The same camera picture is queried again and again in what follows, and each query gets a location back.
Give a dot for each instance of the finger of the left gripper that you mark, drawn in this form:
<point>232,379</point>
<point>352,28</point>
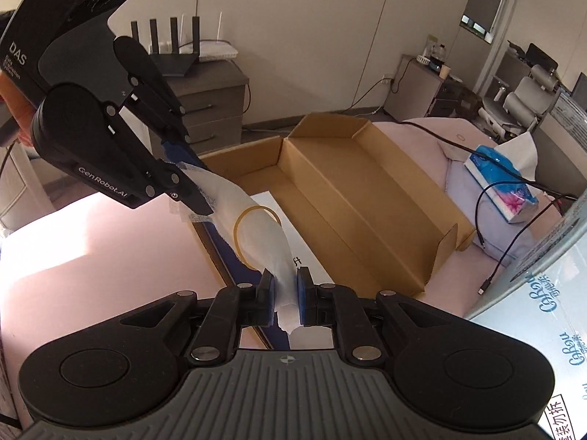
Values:
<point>183,189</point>
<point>177,153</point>

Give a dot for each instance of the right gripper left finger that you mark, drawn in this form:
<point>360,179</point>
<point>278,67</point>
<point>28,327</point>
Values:
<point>234,308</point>

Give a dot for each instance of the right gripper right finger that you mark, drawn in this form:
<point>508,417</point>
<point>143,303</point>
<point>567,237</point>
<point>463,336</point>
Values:
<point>337,307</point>

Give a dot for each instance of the yellow rubber band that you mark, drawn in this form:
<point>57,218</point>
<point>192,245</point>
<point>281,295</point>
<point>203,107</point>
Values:
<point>258,238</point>

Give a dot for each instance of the white nonwoven shopping bag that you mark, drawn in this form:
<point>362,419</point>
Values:
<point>227,201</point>

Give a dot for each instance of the operator hand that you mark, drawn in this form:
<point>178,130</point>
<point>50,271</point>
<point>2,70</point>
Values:
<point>19,107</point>

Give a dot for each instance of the grey drawer cabinet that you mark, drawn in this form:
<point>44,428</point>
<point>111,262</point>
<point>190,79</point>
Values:
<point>213,95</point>

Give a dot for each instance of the black wifi router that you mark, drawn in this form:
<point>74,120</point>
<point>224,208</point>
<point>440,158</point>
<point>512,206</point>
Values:
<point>170,62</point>

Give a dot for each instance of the brown cardboard box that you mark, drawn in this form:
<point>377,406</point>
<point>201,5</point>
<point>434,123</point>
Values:
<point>372,217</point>

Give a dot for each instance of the blue tissue pack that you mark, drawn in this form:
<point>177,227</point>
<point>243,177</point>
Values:
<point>507,168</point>

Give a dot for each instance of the light blue GoRou carton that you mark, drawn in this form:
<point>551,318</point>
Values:
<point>541,300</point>

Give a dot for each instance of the grey side cabinet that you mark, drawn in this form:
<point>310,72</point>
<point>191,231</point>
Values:
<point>419,92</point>

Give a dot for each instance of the grey office chair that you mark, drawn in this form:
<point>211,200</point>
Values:
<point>522,110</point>

